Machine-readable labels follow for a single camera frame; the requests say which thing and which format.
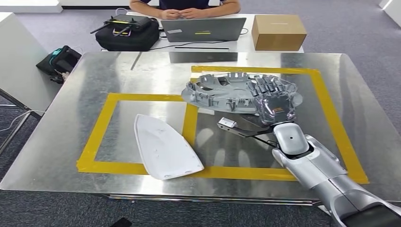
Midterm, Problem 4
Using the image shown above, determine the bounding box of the white table with metal legs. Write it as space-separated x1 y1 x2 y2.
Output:
0 12 63 156

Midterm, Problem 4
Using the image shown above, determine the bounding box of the white plastic car part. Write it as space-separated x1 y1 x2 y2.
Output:
134 113 205 181

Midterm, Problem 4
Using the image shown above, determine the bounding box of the brown cardboard box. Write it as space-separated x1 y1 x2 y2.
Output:
251 14 308 52

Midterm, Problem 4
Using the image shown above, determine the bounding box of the stainless steel workbench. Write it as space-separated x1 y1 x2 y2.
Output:
0 52 401 208

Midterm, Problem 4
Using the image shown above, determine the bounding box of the white cable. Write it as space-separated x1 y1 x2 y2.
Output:
0 109 46 132

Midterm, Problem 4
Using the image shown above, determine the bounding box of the person's left hand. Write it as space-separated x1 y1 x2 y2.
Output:
180 8 204 19

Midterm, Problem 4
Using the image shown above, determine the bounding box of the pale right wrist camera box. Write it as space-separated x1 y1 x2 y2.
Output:
217 117 238 132

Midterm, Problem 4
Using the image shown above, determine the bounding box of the small yellow tape rectangle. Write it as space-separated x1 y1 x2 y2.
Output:
77 92 200 176

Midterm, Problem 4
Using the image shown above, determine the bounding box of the person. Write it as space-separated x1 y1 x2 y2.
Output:
129 0 242 20

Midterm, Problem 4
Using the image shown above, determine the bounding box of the silver plastic wheel hubcap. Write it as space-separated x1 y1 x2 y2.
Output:
181 72 303 115

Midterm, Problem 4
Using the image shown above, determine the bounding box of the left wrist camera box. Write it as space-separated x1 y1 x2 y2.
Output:
109 218 132 227

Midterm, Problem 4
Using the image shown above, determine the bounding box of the black equipment bag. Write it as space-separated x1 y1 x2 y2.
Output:
95 17 160 52

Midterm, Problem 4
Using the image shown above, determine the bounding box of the black and teal backpack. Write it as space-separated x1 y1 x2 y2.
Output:
36 45 83 85

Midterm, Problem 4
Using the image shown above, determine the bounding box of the person's right hand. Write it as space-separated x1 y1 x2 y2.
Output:
161 9 184 20

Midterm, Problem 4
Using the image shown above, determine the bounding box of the large yellow tape rectangle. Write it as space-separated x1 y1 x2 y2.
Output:
183 65 370 185

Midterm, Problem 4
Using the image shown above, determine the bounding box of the white low platform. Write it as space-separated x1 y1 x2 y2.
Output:
0 0 63 14

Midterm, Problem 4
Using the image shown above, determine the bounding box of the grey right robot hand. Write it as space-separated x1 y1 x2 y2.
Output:
250 74 298 127

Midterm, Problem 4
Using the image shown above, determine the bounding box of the grey laptop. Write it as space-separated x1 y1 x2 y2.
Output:
160 17 247 43

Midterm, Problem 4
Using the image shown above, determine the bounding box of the white desk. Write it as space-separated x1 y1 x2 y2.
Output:
100 11 305 54

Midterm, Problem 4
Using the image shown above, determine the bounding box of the black right camera bracket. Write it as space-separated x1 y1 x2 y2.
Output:
232 123 280 148

